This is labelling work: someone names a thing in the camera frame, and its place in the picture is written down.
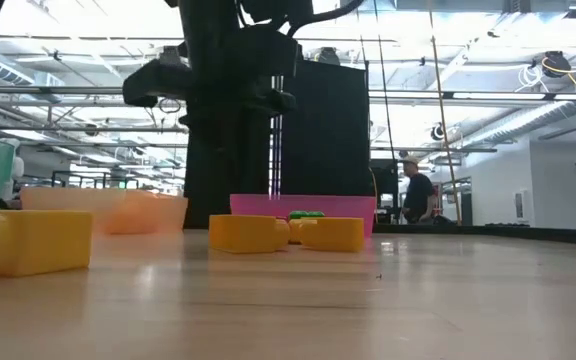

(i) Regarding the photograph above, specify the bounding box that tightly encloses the grey ceiling pipe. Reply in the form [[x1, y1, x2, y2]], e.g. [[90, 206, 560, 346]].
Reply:
[[0, 84, 576, 101], [0, 124, 189, 135]]

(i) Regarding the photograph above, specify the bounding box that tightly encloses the person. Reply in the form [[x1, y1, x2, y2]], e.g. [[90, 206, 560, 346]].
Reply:
[[398, 155, 439, 225]]

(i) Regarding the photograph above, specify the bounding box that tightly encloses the red translucent plastic bin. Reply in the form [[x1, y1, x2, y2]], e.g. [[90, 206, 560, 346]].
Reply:
[[229, 193, 378, 239]]

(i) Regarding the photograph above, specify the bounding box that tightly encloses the yellow building block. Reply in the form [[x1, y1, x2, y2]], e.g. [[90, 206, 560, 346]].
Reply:
[[298, 216, 366, 254], [0, 209, 94, 279], [208, 214, 291, 255]]

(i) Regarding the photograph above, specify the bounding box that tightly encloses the orange translucent plastic bin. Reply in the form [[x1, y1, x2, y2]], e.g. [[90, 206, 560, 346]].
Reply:
[[19, 186, 189, 235]]

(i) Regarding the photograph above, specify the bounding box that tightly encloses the white wall box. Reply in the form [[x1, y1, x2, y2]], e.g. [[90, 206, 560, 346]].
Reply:
[[514, 188, 534, 226]]

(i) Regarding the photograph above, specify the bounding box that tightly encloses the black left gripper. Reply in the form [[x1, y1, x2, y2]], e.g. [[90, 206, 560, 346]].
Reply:
[[177, 0, 302, 126]]

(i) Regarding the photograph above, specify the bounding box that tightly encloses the yellow hanging cable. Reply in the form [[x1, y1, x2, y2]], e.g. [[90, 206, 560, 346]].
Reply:
[[427, 0, 463, 225]]

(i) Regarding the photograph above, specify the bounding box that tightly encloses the white robot figure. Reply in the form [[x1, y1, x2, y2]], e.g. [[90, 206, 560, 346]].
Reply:
[[0, 137, 25, 201]]

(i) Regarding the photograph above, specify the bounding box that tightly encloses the hanging black cable loop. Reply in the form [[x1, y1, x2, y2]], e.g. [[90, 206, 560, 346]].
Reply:
[[157, 97, 183, 115]]

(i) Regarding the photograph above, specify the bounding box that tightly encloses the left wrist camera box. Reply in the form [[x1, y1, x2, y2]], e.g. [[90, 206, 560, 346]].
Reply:
[[121, 58, 194, 109]]

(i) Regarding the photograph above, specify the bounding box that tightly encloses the black metal rack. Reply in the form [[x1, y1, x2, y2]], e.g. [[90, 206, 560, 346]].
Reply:
[[50, 169, 142, 190]]

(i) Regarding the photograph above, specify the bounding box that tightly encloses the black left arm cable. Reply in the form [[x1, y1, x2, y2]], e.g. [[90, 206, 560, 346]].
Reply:
[[287, 0, 367, 37]]

